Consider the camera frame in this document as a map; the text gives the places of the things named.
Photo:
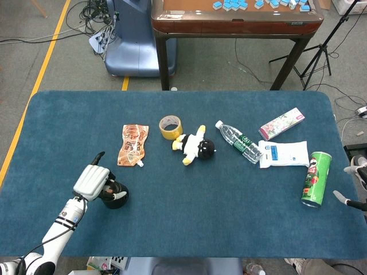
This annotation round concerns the green white plastic bag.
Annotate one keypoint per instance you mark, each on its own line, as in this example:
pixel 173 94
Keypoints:
pixel 99 264

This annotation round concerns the black white plush toy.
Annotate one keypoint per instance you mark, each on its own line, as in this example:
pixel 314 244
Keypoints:
pixel 192 146

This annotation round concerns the blue mahjong tile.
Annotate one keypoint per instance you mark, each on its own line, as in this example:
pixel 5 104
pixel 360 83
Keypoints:
pixel 233 7
pixel 217 4
pixel 304 7
pixel 258 4
pixel 273 3
pixel 242 5
pixel 226 7

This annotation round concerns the white power strip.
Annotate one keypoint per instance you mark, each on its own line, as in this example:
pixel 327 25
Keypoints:
pixel 97 40

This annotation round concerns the grey sneaker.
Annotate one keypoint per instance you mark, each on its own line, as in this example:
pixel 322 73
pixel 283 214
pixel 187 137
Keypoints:
pixel 360 161

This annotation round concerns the green chips can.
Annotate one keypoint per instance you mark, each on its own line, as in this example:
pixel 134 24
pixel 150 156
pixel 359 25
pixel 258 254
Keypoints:
pixel 315 184

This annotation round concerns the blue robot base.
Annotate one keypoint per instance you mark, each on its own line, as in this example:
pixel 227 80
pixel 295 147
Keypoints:
pixel 134 51

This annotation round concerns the yellow tape roll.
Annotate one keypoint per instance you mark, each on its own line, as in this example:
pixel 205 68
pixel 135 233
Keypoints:
pixel 172 133

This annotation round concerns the white faced mahjong tile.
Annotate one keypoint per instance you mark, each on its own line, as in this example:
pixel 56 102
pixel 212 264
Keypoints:
pixel 292 4

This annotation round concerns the cardboard box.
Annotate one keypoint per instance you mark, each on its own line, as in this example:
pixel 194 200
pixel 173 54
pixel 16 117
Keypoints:
pixel 325 4

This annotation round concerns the black box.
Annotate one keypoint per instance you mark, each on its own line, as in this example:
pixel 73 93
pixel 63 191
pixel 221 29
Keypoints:
pixel 352 149

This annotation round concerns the white power adapter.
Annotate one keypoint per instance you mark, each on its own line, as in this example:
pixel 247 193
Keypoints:
pixel 362 111

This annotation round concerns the blue grey robot torso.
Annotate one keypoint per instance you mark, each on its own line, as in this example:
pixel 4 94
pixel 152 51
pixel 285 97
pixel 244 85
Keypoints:
pixel 183 267

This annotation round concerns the clear water bottle green label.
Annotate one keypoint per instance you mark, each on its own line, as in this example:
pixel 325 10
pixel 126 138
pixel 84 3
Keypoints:
pixel 238 139

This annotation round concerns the blue table mat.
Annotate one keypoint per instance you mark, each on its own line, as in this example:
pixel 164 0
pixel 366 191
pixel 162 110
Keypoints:
pixel 200 215

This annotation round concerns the checkerboard sheet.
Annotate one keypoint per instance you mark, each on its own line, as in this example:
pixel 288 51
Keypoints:
pixel 120 262

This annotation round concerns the white wet wipes pack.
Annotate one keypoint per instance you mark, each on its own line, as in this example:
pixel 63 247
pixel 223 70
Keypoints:
pixel 286 154

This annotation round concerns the floral tissue box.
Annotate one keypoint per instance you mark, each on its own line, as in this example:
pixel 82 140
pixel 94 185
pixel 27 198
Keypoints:
pixel 281 123

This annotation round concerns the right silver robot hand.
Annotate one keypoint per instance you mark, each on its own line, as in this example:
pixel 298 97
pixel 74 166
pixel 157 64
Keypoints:
pixel 363 179

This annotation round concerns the white box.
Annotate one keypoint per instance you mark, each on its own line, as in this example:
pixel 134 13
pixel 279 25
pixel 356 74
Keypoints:
pixel 352 8

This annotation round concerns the black pan with sausage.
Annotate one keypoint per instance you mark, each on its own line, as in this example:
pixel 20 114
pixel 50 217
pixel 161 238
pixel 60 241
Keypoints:
pixel 118 204

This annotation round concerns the black tripod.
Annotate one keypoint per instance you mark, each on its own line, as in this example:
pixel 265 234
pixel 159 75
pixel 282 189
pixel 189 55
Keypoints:
pixel 344 19

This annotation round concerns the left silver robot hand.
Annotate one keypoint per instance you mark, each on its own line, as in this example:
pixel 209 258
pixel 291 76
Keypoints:
pixel 91 182

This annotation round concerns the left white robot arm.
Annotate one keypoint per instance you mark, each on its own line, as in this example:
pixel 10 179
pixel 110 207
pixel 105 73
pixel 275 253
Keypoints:
pixel 61 220

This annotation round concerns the small clear plastic bottle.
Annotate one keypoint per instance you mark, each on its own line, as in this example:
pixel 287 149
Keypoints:
pixel 254 269

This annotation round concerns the brown mahjong table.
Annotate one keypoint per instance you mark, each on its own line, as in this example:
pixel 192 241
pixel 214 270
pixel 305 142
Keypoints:
pixel 229 27

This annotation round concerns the orange snack pouch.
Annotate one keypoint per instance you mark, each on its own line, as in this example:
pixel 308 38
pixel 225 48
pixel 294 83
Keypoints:
pixel 133 143

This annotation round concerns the wooden chair leg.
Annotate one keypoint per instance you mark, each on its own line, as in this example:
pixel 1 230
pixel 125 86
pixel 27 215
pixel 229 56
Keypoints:
pixel 40 8

